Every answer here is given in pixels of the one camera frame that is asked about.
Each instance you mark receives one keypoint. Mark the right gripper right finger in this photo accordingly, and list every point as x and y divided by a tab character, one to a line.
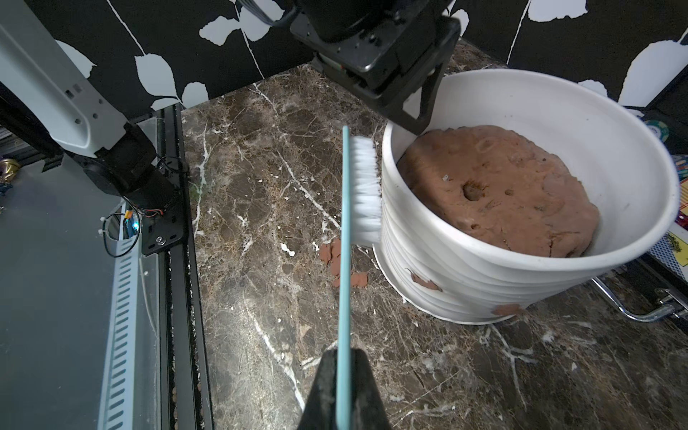
368	412

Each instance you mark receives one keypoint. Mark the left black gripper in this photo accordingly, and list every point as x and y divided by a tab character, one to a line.
391	55

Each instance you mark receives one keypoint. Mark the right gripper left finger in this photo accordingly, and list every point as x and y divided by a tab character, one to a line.
319	412

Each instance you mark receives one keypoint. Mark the white ceramic flower pot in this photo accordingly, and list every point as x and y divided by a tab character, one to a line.
449	274

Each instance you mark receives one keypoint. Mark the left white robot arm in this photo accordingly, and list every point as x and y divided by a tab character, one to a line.
113	152

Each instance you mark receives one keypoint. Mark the fallen mud piece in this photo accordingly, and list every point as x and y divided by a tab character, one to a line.
330	255

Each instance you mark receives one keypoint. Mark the brown clay soil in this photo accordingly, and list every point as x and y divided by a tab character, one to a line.
500	188

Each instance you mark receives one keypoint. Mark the white perforated strip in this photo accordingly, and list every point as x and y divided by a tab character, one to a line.
117	391

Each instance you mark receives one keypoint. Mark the small circuit board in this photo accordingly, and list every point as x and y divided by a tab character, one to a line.
130	224

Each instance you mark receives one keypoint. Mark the black poker chip case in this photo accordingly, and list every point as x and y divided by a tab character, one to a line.
637	186

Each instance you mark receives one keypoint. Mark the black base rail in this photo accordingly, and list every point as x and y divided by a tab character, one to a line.
185	385

